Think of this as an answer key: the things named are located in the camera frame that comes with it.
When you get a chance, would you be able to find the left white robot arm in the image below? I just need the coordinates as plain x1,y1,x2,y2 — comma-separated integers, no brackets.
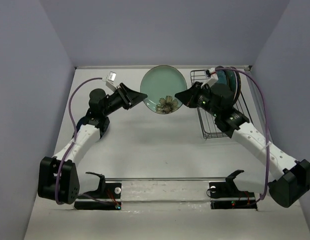
37,83,148,205

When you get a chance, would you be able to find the red and teal floral plate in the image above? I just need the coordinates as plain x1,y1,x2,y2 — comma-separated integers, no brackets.
225,70,238,100

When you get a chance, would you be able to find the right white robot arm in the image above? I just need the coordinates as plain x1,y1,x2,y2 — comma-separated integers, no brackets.
175,82,310,208

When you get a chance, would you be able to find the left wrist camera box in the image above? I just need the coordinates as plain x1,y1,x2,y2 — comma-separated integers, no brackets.
105,71,117,92

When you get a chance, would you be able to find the teal scalloped edge plate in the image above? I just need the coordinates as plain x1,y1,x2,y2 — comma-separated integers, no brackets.
216,70,228,85

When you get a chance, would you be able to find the black wire dish rack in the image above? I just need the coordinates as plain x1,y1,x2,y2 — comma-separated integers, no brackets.
190,69,253,139

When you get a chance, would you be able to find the navy blue leaf-shaped dish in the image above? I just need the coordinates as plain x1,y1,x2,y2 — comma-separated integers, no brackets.
76,117,86,130

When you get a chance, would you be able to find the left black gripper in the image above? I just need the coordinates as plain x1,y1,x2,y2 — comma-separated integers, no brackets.
102,83,147,117

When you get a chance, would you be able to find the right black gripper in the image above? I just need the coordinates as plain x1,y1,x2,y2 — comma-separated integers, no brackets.
177,80,221,117

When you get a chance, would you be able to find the dark teal speckled plate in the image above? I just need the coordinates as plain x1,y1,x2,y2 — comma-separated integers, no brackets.
234,67,242,103

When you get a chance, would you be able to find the light green round plate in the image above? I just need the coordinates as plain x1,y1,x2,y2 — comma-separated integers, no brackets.
140,65,187,115

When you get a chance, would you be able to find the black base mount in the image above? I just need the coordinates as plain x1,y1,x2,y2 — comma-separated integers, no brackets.
206,170,258,210
73,171,122,211

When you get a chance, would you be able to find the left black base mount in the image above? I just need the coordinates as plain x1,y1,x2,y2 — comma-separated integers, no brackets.
73,171,122,211

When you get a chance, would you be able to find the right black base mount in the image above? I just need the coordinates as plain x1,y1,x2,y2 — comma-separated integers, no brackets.
206,170,258,210

